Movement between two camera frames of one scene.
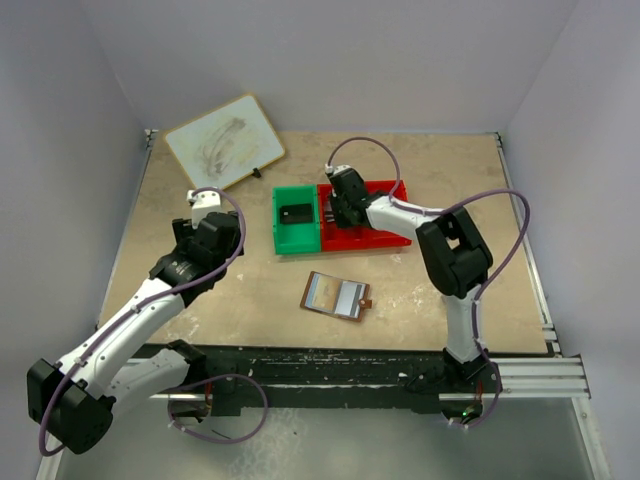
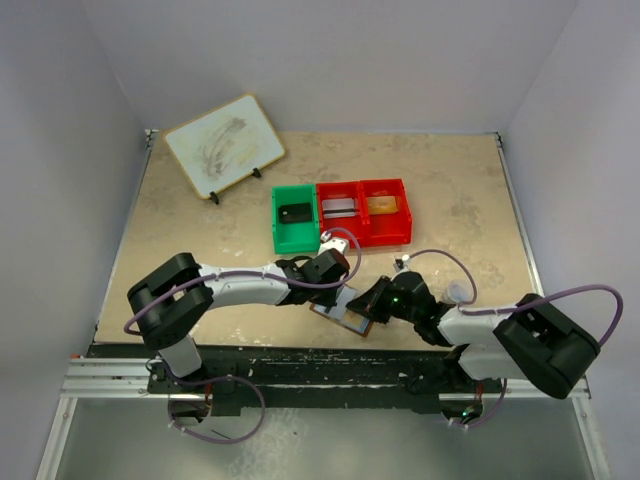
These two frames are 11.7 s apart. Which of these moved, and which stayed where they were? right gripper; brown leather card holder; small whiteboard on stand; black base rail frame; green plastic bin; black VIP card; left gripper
Moved: brown leather card holder; left gripper; right gripper
Stayed: green plastic bin; black VIP card; small whiteboard on stand; black base rail frame
